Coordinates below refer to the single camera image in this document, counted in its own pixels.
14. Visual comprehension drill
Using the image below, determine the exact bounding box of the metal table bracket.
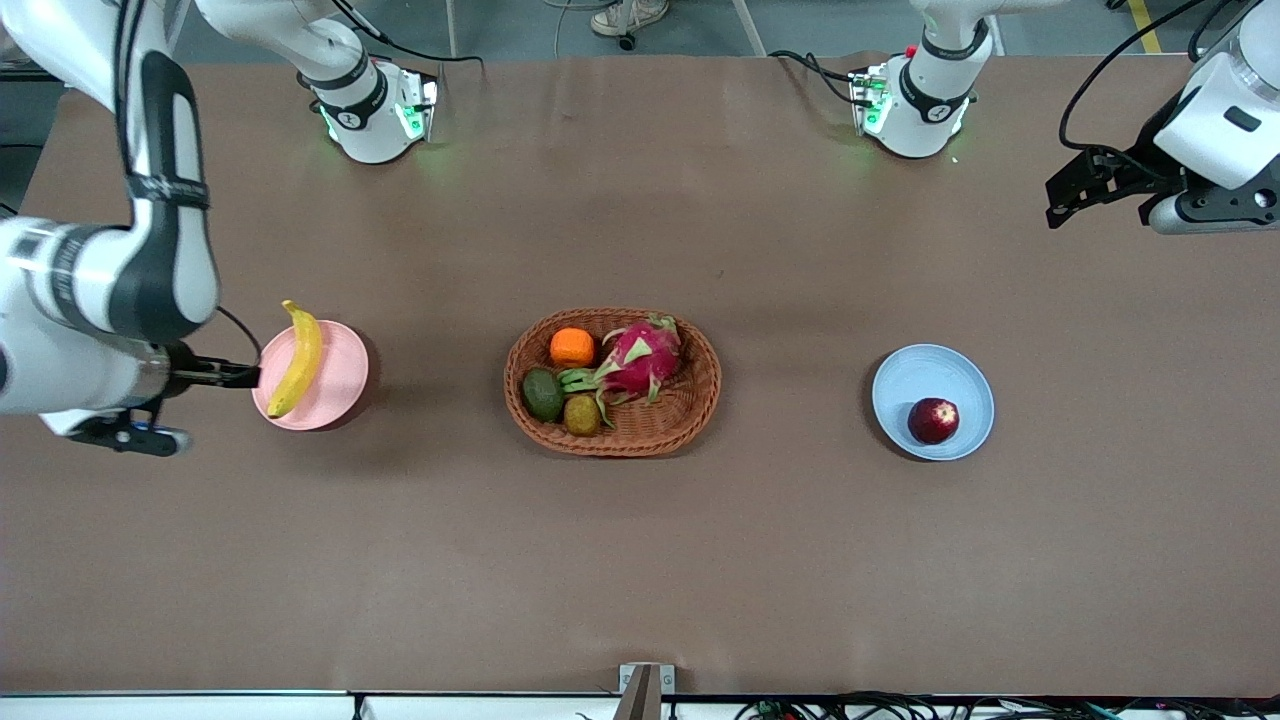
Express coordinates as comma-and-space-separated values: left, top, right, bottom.
612, 663, 677, 720

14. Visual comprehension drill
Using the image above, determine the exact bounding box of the black cable bundle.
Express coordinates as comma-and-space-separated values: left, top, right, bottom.
735, 692, 1280, 720

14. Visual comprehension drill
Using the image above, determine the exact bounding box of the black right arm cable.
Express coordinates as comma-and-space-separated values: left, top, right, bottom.
112, 0, 264, 367

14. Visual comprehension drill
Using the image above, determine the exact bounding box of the red apple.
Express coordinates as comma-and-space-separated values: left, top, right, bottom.
907, 397, 961, 446

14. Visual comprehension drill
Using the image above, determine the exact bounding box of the black base cable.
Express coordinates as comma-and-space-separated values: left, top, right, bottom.
330, 0, 487, 67
768, 48, 863, 109

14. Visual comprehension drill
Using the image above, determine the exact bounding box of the yellow banana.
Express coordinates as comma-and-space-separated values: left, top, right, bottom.
266, 299, 324, 420

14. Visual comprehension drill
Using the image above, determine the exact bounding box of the orange fruit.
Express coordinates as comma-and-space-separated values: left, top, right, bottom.
549, 327, 598, 369

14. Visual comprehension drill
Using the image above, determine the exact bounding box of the black left base cable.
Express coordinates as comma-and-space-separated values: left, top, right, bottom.
768, 48, 863, 109

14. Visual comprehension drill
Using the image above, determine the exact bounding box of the pink plate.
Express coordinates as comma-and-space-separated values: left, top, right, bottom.
251, 320, 370, 432

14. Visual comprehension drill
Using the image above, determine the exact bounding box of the black right base cable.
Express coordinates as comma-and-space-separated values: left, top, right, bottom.
330, 0, 487, 67

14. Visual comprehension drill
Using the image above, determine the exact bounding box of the brown wicker basket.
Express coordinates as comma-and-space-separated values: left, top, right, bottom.
503, 307, 723, 459

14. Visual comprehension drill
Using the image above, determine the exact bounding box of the green avocado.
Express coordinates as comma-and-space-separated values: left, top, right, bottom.
521, 367, 566, 423

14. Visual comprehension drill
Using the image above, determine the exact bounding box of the light blue plate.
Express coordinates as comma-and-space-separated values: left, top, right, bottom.
872, 344, 996, 462

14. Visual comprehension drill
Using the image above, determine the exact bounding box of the beige shoe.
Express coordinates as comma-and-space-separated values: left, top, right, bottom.
590, 0, 670, 38

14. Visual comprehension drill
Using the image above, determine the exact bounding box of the pink dragon fruit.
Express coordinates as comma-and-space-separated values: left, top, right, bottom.
558, 313, 683, 429

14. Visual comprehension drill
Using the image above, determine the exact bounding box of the white table edge rail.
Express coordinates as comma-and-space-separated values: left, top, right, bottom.
0, 689, 621, 720

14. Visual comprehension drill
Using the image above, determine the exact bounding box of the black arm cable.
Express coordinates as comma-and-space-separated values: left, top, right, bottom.
112, 0, 264, 367
1059, 0, 1261, 177

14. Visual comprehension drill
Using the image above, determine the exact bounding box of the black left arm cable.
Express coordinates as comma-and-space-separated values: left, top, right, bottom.
1059, 0, 1261, 177

